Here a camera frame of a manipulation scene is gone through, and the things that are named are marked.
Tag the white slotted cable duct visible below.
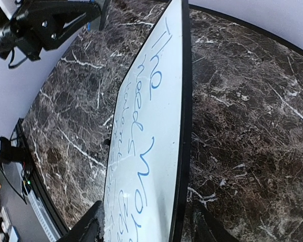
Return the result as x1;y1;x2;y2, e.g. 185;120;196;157
27;191;60;242

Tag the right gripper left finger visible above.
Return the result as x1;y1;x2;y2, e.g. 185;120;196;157
58;201;104;242

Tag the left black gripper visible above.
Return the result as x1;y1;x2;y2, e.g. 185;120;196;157
12;1;101;61

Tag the black curved front rail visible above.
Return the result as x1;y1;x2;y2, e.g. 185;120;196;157
15;118;69;237

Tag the white whiteboard black frame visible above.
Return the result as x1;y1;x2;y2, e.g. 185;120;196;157
104;1;192;241

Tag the blue whiteboard eraser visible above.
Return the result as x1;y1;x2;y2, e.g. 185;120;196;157
87;22;91;32

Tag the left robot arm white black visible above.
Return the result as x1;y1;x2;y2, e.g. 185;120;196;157
0;1;102;62

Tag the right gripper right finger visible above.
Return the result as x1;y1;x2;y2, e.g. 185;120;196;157
194;201;239;242

